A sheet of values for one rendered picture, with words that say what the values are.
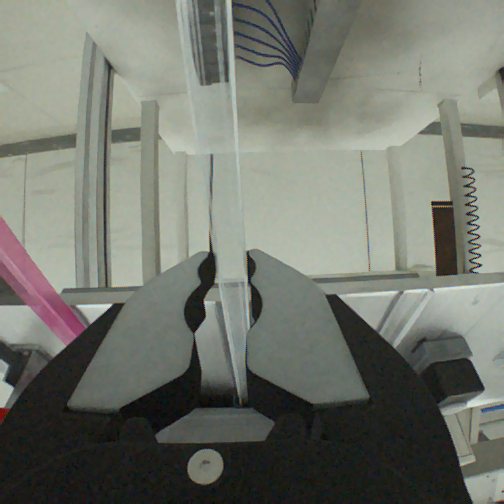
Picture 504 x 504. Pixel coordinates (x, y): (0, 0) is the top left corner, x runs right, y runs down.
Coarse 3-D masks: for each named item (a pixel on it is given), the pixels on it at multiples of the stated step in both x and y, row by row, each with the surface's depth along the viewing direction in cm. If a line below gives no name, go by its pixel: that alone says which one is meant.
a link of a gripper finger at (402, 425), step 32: (352, 320) 8; (352, 352) 7; (384, 352) 7; (384, 384) 6; (416, 384) 6; (320, 416) 5; (352, 416) 5; (384, 416) 5; (416, 416) 5; (384, 448) 5; (416, 448) 5; (448, 448) 5; (416, 480) 4; (448, 480) 4
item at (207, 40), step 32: (192, 0) 6; (224, 0) 6; (192, 32) 7; (224, 32) 7; (192, 64) 7; (224, 64) 7; (192, 96) 8; (224, 96) 8; (224, 128) 8; (224, 160) 9; (224, 192) 10; (224, 224) 11; (224, 256) 12; (224, 288) 14
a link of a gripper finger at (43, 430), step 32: (96, 320) 8; (64, 352) 7; (32, 384) 6; (64, 384) 6; (32, 416) 5; (64, 416) 5; (96, 416) 5; (0, 448) 5; (32, 448) 5; (64, 448) 5; (0, 480) 4
